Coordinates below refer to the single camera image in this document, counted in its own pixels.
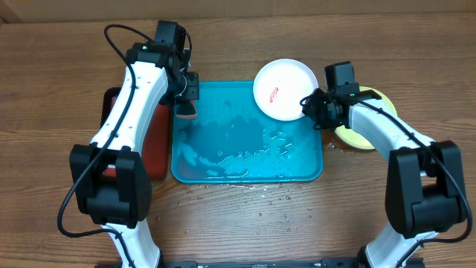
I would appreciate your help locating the black tray with red liquid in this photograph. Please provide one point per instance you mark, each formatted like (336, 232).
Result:
(156, 144)

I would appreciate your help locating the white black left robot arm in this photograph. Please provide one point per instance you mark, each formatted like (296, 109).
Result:
(111, 184)

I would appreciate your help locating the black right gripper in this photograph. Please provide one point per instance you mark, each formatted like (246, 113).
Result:
(311, 110)

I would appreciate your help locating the teal plastic tray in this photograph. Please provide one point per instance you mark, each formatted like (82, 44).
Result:
(233, 141)

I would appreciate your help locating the yellow plate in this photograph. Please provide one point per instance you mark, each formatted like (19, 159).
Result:
(354, 139)

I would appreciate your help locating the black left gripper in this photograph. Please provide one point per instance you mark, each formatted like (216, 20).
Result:
(193, 92)

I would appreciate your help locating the white plate with red stain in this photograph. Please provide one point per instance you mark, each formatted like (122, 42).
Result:
(280, 86)

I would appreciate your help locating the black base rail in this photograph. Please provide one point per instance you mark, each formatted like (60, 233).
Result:
(323, 263)

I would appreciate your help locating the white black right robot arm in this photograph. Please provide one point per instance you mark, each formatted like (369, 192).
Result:
(425, 197)

